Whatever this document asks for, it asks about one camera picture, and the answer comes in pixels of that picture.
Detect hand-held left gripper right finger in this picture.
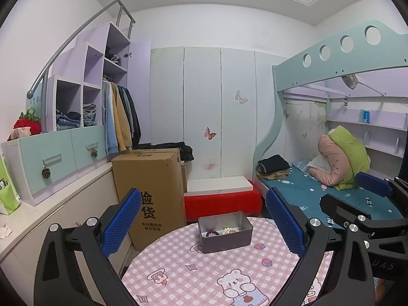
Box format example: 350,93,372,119
266,187,377,306

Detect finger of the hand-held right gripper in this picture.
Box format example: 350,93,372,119
355,171,408,208
320,194,408,230

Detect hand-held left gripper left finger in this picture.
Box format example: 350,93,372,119
33,187,143,306

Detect grey tin box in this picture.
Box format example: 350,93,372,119
198,211,254,254

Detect blue printed bedsheet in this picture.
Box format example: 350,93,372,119
260,159,405,227

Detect tall cardboard box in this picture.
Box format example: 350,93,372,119
111,148,188,251

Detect green duvet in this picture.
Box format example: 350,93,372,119
328,125,371,190

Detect pink duvet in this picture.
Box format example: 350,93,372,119
309,134,358,187

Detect folded tan clothes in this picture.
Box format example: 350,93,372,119
258,170,292,181

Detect white pillow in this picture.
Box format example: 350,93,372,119
306,155,332,174

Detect folded black clothes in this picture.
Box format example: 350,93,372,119
257,155,291,175

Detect red storage box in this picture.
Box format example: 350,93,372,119
184,189,262,223

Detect beige low cabinet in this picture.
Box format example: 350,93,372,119
0,161,134,294

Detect white box lid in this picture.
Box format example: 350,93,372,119
186,176,254,194

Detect pink checkered tablecloth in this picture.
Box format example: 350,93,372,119
121,217,335,306

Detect black clothes pile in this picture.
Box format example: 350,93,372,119
140,141,194,163

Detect yellow hanging jacket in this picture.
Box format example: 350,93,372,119
110,83,133,152

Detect light blue hanging jacket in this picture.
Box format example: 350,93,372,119
102,81,118,155

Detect dark hanging jackets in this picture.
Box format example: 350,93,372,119
118,84,142,149

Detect grey clip lamp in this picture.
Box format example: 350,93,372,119
342,74,359,90

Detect teal drawer unit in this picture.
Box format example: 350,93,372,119
2,124,110,206

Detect green paper bag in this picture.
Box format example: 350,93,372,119
0,153,21,215

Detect red strawberry plush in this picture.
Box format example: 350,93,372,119
13,107,42,134

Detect pink plush toy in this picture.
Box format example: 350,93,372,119
8,127,31,141

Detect teal bunk bed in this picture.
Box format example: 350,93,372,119
255,17,408,230

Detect white wardrobe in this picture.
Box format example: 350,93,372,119
150,46,287,182

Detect lilac shelf unit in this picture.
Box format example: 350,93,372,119
45,22,152,133

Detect grey metal handrail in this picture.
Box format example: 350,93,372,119
27,0,136,99

